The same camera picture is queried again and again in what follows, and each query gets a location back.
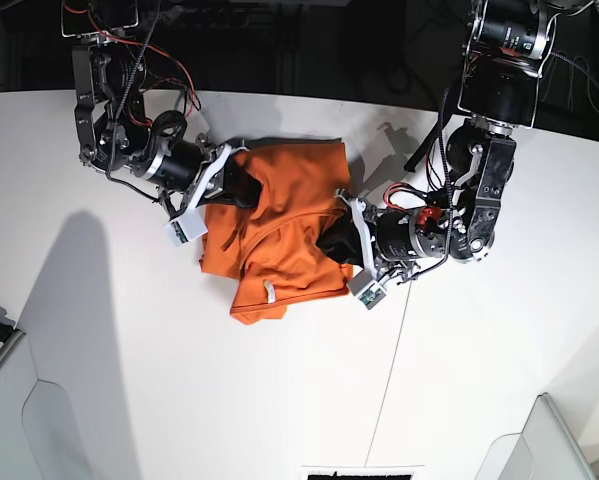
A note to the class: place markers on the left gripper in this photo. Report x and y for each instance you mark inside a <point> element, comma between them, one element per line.
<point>394,244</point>

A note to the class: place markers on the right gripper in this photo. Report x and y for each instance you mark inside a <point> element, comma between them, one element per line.
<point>189,175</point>

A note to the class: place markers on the orange t-shirt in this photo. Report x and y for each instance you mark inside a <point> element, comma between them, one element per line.
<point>271,250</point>

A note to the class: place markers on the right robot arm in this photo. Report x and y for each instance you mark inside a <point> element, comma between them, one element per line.
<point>133,102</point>

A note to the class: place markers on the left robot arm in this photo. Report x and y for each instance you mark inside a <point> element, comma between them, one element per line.
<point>497,92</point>

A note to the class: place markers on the black white printed card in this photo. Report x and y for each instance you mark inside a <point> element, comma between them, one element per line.
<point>361,473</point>

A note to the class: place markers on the right clear acrylic panel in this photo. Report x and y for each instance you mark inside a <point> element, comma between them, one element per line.
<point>545,449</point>

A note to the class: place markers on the clear acrylic panel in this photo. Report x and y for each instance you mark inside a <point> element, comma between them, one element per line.
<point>75,440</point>
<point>545,449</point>

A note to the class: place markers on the left clear acrylic panel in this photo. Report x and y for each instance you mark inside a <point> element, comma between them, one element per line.
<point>75,440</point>

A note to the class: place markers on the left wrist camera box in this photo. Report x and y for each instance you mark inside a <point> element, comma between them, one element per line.
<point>366,289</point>

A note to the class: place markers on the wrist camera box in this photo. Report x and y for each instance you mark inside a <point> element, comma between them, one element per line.
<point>185,228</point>
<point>366,289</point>

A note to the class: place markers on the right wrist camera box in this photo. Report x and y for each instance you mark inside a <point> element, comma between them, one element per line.
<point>185,228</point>

